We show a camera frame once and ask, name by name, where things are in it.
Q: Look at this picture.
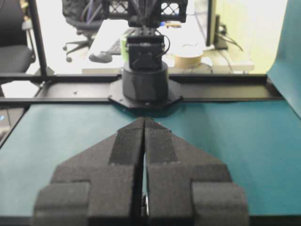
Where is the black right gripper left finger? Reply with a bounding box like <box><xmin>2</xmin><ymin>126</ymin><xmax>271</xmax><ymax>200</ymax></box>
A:
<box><xmin>34</xmin><ymin>117</ymin><xmax>144</xmax><ymax>226</ymax></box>

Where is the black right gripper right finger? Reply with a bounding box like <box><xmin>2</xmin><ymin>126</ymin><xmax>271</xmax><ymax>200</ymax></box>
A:
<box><xmin>144</xmin><ymin>118</ymin><xmax>249</xmax><ymax>226</ymax></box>

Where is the teal table mat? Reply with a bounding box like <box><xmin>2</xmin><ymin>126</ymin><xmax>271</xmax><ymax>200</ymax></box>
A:
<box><xmin>0</xmin><ymin>0</ymin><xmax>301</xmax><ymax>225</ymax></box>

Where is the roll of brown tape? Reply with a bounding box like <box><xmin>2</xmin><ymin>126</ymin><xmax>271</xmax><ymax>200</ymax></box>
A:
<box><xmin>174</xmin><ymin>51</ymin><xmax>203</xmax><ymax>69</ymax></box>

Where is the green cup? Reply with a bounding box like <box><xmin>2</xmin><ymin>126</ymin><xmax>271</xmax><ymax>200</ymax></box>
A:
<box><xmin>119</xmin><ymin>34</ymin><xmax>128</xmax><ymax>62</ymax></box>

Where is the black office chair left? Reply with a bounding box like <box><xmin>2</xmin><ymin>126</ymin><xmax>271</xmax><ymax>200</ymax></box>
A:
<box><xmin>0</xmin><ymin>0</ymin><xmax>36</xmax><ymax>73</ymax></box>

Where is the black office chair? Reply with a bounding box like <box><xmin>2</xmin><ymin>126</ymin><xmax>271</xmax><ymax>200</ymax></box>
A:
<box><xmin>62</xmin><ymin>0</ymin><xmax>109</xmax><ymax>63</ymax></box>
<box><xmin>0</xmin><ymin>0</ymin><xmax>36</xmax><ymax>73</ymax></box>

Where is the black aluminium frame rail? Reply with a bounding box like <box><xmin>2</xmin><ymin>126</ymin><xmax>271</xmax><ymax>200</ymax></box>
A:
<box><xmin>0</xmin><ymin>73</ymin><xmax>283</xmax><ymax>108</ymax></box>

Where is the black vertical frame post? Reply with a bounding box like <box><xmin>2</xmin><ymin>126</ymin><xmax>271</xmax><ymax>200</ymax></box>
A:
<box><xmin>27</xmin><ymin>0</ymin><xmax>54</xmax><ymax>77</ymax></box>

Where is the black monitor with cables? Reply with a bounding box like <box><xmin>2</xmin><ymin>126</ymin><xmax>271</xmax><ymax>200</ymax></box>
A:
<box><xmin>205</xmin><ymin>0</ymin><xmax>243</xmax><ymax>52</ymax></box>

